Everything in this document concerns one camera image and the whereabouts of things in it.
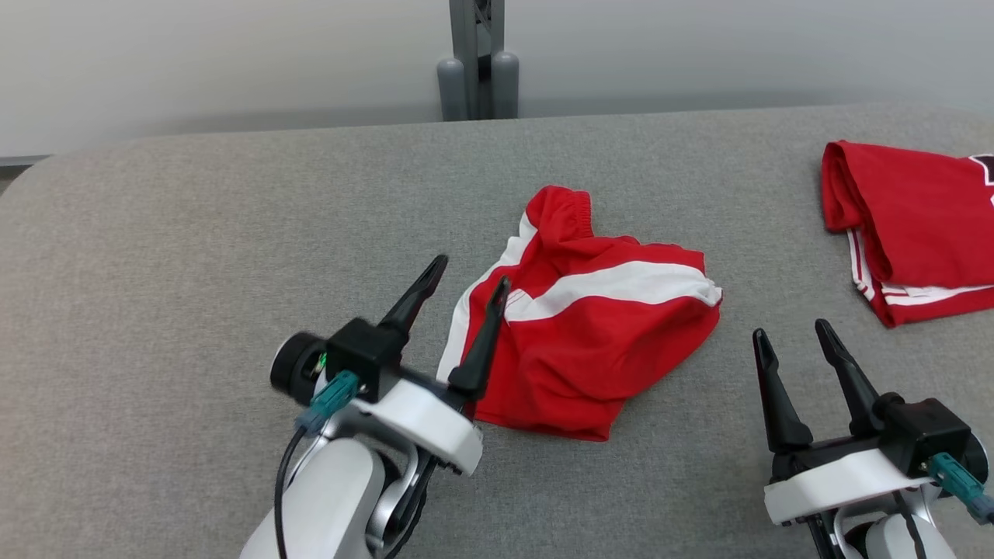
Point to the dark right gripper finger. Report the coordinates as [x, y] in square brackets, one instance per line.
[780, 411]
[854, 388]

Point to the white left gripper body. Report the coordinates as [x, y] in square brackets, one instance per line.
[427, 423]

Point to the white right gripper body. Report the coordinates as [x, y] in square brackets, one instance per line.
[839, 481]

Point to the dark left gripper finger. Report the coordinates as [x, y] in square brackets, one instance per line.
[411, 307]
[477, 357]

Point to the red white striped shorts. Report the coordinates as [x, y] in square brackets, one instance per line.
[590, 349]

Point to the red white sleeved shirt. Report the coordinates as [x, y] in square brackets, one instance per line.
[924, 217]

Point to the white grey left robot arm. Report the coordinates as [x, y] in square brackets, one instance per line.
[334, 497]

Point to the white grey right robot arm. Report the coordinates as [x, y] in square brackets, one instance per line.
[889, 539]

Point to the black left wrist motor cylinder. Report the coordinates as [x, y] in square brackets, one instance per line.
[291, 369]

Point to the black wrist motor cylinder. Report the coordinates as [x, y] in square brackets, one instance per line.
[977, 458]
[291, 369]

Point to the black right wrist motor cylinder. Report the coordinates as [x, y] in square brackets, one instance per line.
[977, 458]

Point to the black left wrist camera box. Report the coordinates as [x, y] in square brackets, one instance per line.
[361, 353]

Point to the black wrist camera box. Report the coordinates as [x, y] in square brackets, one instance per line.
[924, 435]
[361, 353]

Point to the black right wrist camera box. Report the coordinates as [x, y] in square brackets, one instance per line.
[924, 435]

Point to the grey metal post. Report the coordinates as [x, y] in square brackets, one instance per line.
[463, 46]

